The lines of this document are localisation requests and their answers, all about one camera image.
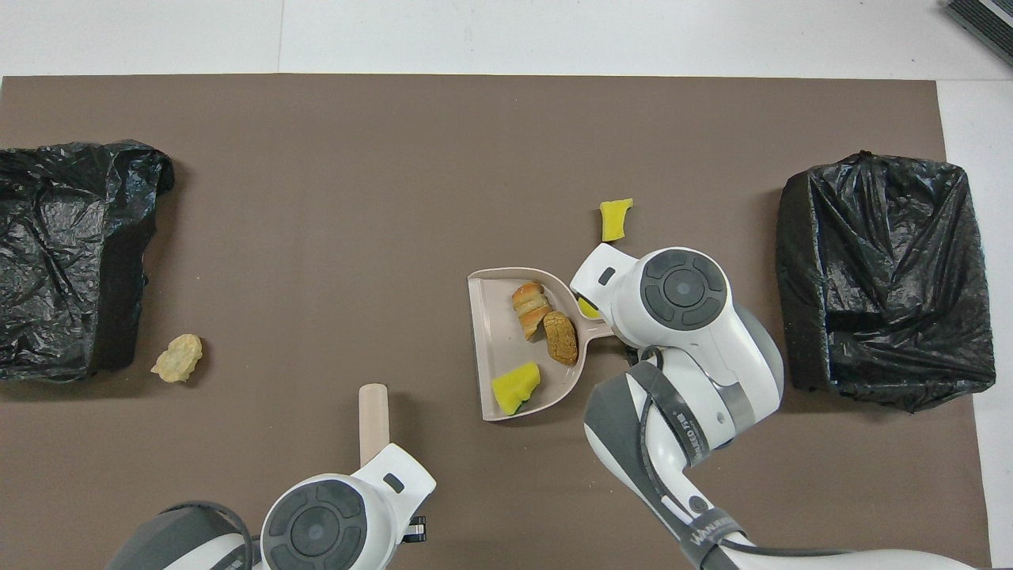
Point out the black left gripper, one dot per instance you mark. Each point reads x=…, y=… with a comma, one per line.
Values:
x=415, y=529

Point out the beige hand brush black bristles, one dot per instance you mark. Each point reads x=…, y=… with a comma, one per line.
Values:
x=373, y=419

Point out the yellow sponge piece green backing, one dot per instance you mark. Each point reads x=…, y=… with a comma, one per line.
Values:
x=516, y=388

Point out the beige plastic dustpan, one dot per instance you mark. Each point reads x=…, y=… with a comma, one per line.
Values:
x=495, y=340

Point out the brown bread bun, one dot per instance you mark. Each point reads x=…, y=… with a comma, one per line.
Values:
x=560, y=338

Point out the pale flaky pastry piece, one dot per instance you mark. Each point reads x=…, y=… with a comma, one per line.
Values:
x=178, y=359
x=530, y=309

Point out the notched yellow sponge piece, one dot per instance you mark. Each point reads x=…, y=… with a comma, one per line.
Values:
x=587, y=308

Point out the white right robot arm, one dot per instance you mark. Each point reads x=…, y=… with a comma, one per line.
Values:
x=696, y=317

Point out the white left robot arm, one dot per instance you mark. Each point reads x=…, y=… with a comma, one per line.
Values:
x=332, y=522

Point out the black bag lined bin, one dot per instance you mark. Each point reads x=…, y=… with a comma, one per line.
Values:
x=886, y=277
x=55, y=253

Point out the brown table mat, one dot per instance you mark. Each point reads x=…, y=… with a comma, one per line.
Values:
x=316, y=237

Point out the small yellow sponge piece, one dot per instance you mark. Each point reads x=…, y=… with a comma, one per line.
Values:
x=615, y=222

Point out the dark grey ribbed object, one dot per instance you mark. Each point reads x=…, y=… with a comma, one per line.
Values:
x=985, y=20

